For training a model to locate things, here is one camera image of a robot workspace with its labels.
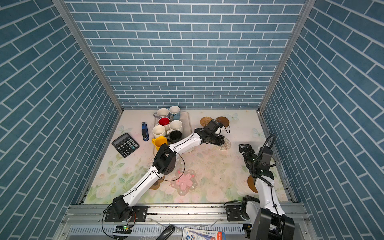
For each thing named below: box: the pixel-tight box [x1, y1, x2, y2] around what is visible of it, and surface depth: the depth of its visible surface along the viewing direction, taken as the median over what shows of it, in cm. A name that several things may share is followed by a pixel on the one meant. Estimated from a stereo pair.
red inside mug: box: [157, 116, 171, 131], surface depth 107 cm
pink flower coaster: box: [170, 168, 198, 196], surface depth 85 cm
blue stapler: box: [141, 122, 150, 142], surface depth 110 cm
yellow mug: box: [151, 136, 168, 151], surface depth 93 cm
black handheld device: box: [156, 225, 176, 240], surface depth 67 cm
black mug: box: [165, 130, 182, 144], surface depth 97 cm
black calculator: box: [111, 132, 140, 158], surface depth 100 cm
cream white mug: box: [152, 125, 166, 139], surface depth 98 cm
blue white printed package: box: [182, 228, 226, 240], surface depth 69 cm
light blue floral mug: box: [168, 105, 181, 122], surface depth 110 cm
